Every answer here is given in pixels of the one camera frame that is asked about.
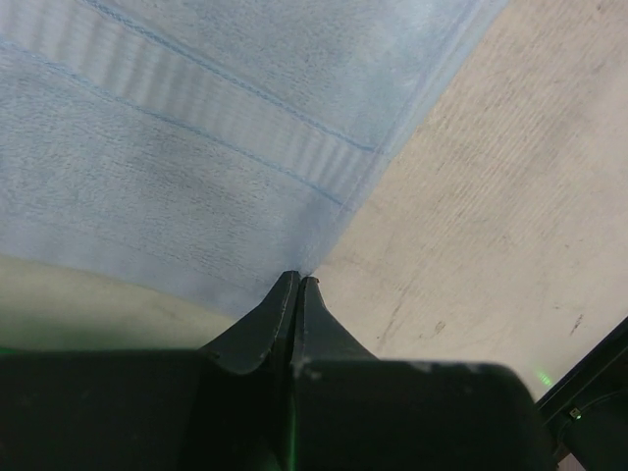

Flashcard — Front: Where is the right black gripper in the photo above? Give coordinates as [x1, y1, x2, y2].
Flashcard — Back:
[537, 321, 627, 470]

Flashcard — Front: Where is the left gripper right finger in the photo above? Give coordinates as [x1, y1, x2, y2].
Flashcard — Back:
[292, 278, 555, 470]

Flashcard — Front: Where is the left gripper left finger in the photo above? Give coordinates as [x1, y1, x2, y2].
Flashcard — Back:
[1, 272, 299, 470]

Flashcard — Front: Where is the light blue towel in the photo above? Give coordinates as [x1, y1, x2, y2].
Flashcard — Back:
[1, 1, 503, 316]

